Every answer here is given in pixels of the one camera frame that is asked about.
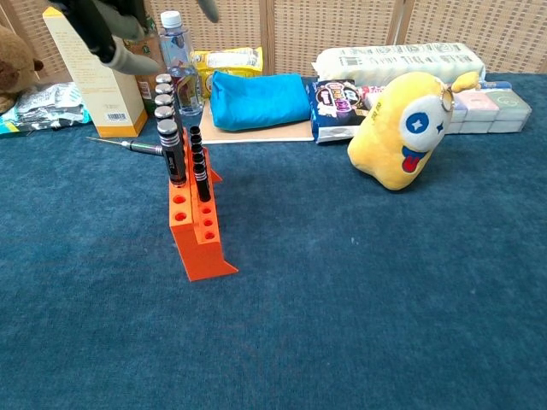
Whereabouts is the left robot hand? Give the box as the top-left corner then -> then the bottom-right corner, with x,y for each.
46,0 -> 221,76

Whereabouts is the black precision screwdriver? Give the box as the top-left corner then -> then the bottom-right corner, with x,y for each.
85,136 -> 166,155
156,118 -> 189,187

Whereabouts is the orange screwdriver holder rack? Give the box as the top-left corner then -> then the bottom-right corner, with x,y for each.
167,143 -> 238,282

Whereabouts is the clear water bottle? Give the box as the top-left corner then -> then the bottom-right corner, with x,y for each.
158,10 -> 205,117

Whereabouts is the green tea bottle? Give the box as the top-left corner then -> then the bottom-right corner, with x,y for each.
123,16 -> 168,116

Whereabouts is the tall tan carton box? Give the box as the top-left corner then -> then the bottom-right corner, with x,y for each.
42,6 -> 150,138

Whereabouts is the silver teal wipes package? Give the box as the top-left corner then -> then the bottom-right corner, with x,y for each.
0,81 -> 93,137

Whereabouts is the brown capybara plush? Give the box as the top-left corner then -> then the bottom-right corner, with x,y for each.
0,24 -> 44,115

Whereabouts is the yellow snack bag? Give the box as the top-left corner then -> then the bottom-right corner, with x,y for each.
191,46 -> 264,100

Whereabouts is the blue fabric pouch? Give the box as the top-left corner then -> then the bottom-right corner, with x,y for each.
209,70 -> 312,132

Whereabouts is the woven folding screen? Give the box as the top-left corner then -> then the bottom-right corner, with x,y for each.
0,0 -> 547,83

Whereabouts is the dark blue pad package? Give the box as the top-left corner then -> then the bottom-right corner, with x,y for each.
305,79 -> 371,146

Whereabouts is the large white tissue pack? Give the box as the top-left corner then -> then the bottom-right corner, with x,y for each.
310,42 -> 487,89

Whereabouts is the yellow plush toy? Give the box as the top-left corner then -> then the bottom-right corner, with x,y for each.
346,70 -> 482,192

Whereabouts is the gold keyring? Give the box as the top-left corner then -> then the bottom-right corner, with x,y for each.
435,84 -> 456,113

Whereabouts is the blue table carpet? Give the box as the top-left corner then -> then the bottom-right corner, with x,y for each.
0,72 -> 547,410

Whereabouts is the pastel tissue multipack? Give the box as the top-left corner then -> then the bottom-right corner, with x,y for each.
446,89 -> 533,134

